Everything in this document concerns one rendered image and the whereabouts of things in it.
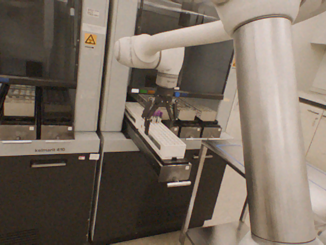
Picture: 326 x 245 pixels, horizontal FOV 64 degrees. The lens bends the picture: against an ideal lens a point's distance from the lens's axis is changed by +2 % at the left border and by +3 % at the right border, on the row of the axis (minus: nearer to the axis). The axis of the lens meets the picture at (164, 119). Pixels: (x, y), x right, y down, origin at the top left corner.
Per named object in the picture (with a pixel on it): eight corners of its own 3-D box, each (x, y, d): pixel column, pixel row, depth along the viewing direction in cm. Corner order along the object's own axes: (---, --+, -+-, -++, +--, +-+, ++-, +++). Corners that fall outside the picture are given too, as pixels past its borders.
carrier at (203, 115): (212, 120, 163) (214, 111, 161) (214, 121, 161) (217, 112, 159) (197, 119, 158) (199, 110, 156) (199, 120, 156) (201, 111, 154)
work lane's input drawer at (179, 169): (114, 120, 155) (116, 105, 153) (136, 120, 162) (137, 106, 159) (162, 189, 94) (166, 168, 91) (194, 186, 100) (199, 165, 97)
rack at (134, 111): (120, 111, 151) (122, 101, 149) (136, 112, 156) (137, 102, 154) (136, 130, 126) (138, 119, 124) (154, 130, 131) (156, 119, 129)
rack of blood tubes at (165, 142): (137, 130, 124) (139, 118, 122) (155, 130, 129) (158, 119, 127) (161, 160, 99) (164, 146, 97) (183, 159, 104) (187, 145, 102)
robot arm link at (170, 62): (172, 71, 114) (146, 68, 108) (178, 35, 110) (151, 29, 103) (185, 76, 106) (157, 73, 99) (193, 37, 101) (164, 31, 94)
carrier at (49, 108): (70, 115, 125) (71, 104, 123) (70, 117, 123) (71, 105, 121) (43, 115, 120) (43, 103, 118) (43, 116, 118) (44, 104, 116)
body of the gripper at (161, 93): (160, 87, 104) (156, 109, 107) (178, 88, 108) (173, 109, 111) (153, 83, 110) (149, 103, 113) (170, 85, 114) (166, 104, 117)
